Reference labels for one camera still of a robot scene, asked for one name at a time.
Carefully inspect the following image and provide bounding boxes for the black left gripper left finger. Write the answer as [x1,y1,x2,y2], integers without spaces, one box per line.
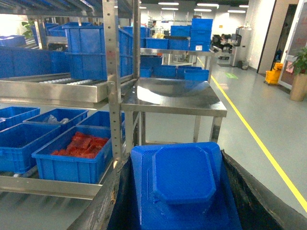
[68,156,131,230]

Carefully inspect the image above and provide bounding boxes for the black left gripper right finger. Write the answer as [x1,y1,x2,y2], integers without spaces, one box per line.
[221,150,307,230]

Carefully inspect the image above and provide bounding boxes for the blue bottle-shaped plastic part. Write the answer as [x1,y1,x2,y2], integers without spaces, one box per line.
[130,142,241,230]

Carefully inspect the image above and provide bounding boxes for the blue bin with red bags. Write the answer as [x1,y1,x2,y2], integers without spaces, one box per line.
[32,127,112,184]

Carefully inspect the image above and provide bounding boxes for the blue bin behind red bags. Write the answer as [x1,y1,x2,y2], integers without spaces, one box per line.
[73,111,112,138]

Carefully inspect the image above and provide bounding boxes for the stainless steel shelf rack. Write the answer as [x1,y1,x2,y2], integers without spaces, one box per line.
[0,0,142,201]

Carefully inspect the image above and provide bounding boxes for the blue bin with clear bag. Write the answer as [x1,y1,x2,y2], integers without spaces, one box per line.
[24,108,88,132]

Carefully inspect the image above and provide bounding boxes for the empty blue bin front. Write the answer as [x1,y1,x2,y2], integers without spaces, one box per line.
[0,123,60,174]

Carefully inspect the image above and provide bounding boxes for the blue bin far left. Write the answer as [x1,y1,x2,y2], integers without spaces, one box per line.
[0,106,40,131]

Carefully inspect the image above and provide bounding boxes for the large blue crate on shelf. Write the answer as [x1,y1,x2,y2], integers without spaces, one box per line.
[63,25,133,81]

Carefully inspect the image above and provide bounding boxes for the red bubble wrap bags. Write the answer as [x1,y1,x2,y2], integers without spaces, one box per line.
[51,132,109,159]

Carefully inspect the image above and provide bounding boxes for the potted plant in gold pot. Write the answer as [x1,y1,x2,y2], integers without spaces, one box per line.
[290,47,307,102]

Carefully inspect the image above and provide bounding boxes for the stainless steel table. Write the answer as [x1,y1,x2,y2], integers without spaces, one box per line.
[121,78,227,146]

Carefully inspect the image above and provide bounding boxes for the yellow mop bucket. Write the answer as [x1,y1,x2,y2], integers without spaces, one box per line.
[265,63,283,85]

